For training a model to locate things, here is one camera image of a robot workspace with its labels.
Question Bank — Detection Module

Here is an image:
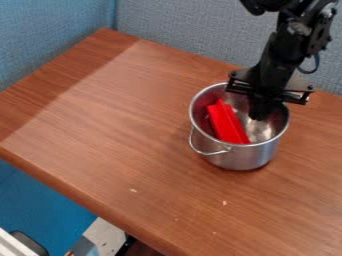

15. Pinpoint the stainless steel pot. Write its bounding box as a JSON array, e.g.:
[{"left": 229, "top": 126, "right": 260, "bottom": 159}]
[{"left": 188, "top": 83, "right": 289, "bottom": 171}]

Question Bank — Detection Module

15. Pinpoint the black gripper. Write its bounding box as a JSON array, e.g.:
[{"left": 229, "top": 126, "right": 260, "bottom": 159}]
[{"left": 225, "top": 51, "right": 316, "bottom": 121}]

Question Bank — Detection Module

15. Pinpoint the black white device corner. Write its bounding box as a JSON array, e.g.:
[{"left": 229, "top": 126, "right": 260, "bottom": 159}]
[{"left": 0, "top": 228, "right": 49, "bottom": 256}]

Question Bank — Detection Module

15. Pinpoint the white grey box under table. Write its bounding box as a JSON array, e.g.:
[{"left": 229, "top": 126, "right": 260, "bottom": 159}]
[{"left": 64, "top": 218, "right": 126, "bottom": 256}]

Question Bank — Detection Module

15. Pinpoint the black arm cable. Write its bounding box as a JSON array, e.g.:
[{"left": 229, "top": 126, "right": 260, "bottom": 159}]
[{"left": 296, "top": 52, "right": 321, "bottom": 75}]

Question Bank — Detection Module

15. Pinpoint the red star-shaped block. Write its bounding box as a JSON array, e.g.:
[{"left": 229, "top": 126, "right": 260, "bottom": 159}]
[{"left": 207, "top": 99, "right": 249, "bottom": 144}]

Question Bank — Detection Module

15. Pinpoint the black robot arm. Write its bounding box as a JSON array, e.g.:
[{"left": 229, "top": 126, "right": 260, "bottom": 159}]
[{"left": 225, "top": 0, "right": 339, "bottom": 121}]

